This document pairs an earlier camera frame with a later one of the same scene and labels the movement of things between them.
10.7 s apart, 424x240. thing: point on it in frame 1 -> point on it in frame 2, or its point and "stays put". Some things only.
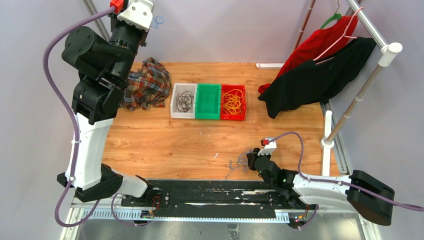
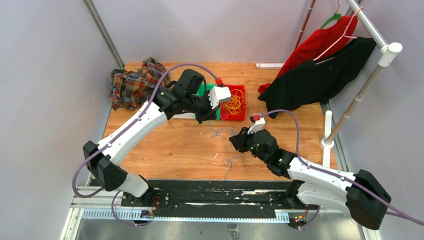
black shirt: [316, 81] stays put
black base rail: [179, 198] stays put
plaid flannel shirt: [150, 85] stays put
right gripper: [253, 156] -> [239, 140]
